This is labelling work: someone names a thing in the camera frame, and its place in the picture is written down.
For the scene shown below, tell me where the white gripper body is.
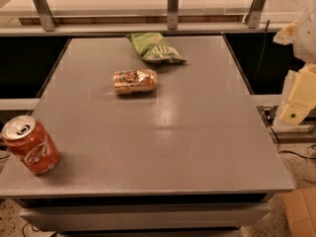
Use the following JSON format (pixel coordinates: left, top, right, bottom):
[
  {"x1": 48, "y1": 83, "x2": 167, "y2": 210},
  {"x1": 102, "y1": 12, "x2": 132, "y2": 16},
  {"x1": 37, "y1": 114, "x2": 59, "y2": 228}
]
[{"x1": 293, "y1": 2, "x2": 316, "y2": 63}]

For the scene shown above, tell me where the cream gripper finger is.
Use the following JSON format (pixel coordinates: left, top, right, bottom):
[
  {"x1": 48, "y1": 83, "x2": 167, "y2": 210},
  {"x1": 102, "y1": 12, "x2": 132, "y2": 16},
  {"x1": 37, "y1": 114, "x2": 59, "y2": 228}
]
[
  {"x1": 274, "y1": 20, "x2": 298, "y2": 45},
  {"x1": 275, "y1": 64, "x2": 316, "y2": 126}
]

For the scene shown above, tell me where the orange soda can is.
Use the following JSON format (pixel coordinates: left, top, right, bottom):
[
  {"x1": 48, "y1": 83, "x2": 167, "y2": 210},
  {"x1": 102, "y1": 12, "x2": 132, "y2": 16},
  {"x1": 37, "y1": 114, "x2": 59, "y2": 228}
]
[{"x1": 113, "y1": 69, "x2": 157, "y2": 95}]

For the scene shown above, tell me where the red Coca-Cola can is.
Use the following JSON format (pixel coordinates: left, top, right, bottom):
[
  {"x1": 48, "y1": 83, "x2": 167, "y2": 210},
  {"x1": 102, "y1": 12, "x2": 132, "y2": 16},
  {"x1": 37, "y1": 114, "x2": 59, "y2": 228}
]
[{"x1": 2, "y1": 116, "x2": 60, "y2": 175}]

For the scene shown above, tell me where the cardboard box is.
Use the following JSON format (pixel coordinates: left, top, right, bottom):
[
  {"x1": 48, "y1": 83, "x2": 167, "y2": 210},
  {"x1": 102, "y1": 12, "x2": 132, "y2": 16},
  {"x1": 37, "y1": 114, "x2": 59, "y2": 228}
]
[{"x1": 281, "y1": 188, "x2": 316, "y2": 237}]

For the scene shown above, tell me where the green chip bag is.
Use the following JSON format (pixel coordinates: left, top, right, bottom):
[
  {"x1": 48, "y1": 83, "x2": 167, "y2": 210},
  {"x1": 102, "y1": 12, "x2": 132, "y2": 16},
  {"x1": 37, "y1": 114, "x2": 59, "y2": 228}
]
[{"x1": 126, "y1": 33, "x2": 186, "y2": 63}]

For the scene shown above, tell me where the right metal bracket post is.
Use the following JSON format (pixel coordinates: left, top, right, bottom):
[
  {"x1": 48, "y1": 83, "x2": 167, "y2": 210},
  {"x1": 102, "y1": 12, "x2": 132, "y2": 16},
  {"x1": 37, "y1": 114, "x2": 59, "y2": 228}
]
[{"x1": 245, "y1": 0, "x2": 267, "y2": 29}]

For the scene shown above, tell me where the metal bracket post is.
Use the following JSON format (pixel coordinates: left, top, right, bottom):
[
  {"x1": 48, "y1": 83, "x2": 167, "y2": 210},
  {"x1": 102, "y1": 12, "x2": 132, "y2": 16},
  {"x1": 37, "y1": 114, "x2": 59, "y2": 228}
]
[
  {"x1": 167, "y1": 0, "x2": 179, "y2": 30},
  {"x1": 33, "y1": 0, "x2": 56, "y2": 32},
  {"x1": 245, "y1": 0, "x2": 267, "y2": 29}
]

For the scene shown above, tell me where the middle metal bracket post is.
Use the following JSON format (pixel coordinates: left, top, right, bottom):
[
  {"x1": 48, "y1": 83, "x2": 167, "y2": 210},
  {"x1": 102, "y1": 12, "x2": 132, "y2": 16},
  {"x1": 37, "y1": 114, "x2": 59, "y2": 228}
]
[{"x1": 167, "y1": 0, "x2": 179, "y2": 30}]

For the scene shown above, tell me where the left metal bracket post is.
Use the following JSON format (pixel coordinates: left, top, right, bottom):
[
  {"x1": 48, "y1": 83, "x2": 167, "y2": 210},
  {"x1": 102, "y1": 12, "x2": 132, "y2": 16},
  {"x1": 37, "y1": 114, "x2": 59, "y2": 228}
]
[{"x1": 33, "y1": 0, "x2": 56, "y2": 32}]

